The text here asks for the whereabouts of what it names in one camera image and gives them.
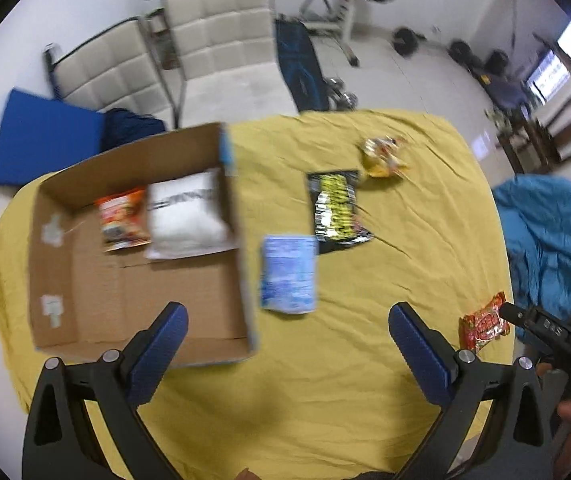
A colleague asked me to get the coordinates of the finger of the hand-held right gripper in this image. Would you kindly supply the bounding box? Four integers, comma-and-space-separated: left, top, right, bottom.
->
498, 302, 571, 362

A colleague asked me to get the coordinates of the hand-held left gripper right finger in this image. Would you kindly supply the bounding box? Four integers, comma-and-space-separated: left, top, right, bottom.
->
388, 301, 559, 480

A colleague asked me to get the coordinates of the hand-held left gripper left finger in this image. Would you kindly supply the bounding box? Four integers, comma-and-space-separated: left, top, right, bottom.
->
22, 301, 189, 480

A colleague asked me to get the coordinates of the cardboard box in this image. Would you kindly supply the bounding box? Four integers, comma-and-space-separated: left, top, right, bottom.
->
28, 122, 261, 368

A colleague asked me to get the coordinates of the light blue packet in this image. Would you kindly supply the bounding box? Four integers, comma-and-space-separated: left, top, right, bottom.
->
259, 234, 320, 316

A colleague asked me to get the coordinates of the teal cloth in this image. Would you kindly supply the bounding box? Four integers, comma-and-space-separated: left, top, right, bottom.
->
493, 174, 571, 318

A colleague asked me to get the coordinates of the yellow tablecloth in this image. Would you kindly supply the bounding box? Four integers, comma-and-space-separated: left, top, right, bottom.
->
0, 109, 516, 480

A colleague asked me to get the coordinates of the white pillow packet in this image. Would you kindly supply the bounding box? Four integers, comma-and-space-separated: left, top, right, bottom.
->
144, 169, 233, 261

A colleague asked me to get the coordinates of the orange red snack packet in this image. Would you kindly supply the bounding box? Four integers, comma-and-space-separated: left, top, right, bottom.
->
94, 187, 152, 253

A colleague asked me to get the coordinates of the black yellow snack packet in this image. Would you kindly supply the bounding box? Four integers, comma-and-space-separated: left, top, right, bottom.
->
306, 169, 376, 256

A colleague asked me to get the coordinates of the dark blue cloth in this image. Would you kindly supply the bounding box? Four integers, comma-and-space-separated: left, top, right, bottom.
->
100, 108, 168, 153

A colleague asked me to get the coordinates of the blue foam mat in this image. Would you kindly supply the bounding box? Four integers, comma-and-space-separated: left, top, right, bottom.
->
0, 88, 106, 188

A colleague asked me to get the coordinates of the bright window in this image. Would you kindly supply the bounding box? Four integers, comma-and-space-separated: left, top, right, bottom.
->
525, 20, 571, 106

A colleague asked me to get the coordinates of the chrome dumbbell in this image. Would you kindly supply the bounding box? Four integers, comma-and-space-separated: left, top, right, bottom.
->
324, 77, 359, 109

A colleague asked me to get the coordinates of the white padded chair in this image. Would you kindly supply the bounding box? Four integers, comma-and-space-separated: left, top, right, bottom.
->
145, 0, 299, 128
42, 17, 176, 126

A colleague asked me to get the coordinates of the blue weight bench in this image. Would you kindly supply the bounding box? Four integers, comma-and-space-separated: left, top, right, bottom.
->
274, 17, 331, 112

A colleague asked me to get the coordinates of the white weight rack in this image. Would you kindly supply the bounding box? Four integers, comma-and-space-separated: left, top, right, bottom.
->
300, 0, 362, 67

